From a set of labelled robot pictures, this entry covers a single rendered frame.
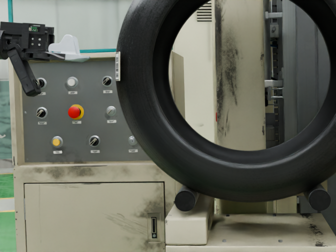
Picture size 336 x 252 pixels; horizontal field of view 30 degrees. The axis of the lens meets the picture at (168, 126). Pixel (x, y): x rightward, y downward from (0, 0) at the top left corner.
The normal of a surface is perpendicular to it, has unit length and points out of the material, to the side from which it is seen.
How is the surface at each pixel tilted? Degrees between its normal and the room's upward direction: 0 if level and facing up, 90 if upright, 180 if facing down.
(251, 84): 90
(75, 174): 90
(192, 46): 90
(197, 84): 90
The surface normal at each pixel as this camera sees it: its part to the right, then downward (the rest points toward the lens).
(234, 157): -0.09, -0.12
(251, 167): -0.11, 0.24
